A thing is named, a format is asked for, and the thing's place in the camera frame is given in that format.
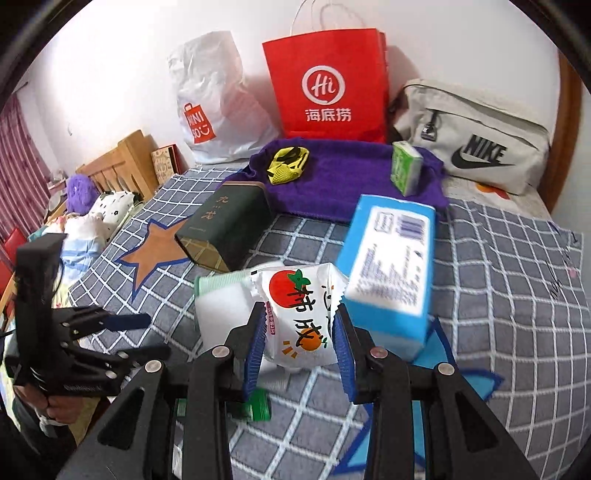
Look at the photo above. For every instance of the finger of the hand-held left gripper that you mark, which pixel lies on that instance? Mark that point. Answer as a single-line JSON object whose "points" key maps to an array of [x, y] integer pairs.
{"points": [[129, 321], [138, 356]]}

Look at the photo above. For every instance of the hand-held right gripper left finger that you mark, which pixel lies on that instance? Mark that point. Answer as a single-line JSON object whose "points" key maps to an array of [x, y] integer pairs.
{"points": [[256, 355]]}

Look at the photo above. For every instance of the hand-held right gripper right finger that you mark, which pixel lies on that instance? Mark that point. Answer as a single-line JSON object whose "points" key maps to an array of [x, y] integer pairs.
{"points": [[344, 360]]}

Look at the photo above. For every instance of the green wipes packet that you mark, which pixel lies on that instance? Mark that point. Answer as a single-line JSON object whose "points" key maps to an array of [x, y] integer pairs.
{"points": [[257, 406]]}

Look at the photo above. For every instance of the white orange printed snack packet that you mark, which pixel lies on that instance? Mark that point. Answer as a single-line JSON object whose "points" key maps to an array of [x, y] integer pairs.
{"points": [[300, 318]]}

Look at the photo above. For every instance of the white green-edged cloth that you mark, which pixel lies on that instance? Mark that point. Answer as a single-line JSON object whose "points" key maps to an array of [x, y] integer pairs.
{"points": [[221, 304]]}

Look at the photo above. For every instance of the person's left forearm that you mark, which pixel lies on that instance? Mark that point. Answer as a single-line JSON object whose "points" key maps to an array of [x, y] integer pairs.
{"points": [[27, 447]]}

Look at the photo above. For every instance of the person's left hand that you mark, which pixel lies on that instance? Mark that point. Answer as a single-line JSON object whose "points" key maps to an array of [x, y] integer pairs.
{"points": [[57, 408]]}

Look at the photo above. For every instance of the red chair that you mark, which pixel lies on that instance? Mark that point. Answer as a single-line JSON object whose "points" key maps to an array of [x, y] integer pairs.
{"points": [[10, 258]]}

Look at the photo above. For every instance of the pile of light clothes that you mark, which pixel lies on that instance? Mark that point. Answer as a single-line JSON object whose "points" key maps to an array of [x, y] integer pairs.
{"points": [[74, 240]]}

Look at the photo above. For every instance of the blue white carton box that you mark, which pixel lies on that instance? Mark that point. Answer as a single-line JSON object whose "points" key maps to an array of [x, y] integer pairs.
{"points": [[392, 272]]}

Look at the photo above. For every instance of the purple plush toy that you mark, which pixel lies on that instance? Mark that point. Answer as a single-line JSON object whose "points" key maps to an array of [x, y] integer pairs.
{"points": [[81, 191]]}

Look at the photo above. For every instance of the white black patterned pillow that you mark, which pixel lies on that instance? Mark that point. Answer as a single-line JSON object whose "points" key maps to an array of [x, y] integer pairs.
{"points": [[113, 207]]}

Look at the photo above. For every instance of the striped pink curtain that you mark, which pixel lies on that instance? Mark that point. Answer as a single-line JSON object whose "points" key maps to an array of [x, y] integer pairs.
{"points": [[21, 170]]}

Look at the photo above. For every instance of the dark green tin box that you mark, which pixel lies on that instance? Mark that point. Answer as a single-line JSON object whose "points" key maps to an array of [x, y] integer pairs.
{"points": [[226, 226]]}

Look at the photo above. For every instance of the wooden slatted headboard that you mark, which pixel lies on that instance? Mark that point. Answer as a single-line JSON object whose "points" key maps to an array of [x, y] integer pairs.
{"points": [[124, 161]]}

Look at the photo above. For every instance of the brown patterned box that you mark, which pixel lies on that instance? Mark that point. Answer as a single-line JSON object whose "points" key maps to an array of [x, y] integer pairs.
{"points": [[164, 164]]}

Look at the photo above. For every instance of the purple towel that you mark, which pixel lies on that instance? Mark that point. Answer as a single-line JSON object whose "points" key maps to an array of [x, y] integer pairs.
{"points": [[346, 180]]}

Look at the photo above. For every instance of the yellow black mesh pouch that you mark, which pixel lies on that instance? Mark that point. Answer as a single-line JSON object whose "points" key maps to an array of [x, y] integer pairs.
{"points": [[286, 164]]}

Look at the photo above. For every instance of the green tissue pack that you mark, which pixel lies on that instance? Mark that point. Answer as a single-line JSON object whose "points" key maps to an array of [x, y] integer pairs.
{"points": [[406, 168]]}

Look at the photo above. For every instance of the white orange printed cloth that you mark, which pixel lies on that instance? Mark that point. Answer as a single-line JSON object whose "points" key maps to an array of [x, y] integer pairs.
{"points": [[494, 194]]}

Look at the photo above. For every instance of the white plastic shopping bag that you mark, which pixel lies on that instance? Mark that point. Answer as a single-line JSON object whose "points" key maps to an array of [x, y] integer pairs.
{"points": [[212, 101]]}

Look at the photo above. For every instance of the beige sling bag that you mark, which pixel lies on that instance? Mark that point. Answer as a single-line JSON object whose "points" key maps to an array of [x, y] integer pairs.
{"points": [[475, 134]]}

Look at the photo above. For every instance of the red paper bag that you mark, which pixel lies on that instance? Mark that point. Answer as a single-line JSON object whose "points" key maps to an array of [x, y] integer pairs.
{"points": [[328, 87]]}

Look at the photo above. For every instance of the wooden bed frame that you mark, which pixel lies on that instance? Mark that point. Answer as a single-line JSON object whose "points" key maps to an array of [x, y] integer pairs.
{"points": [[568, 120]]}

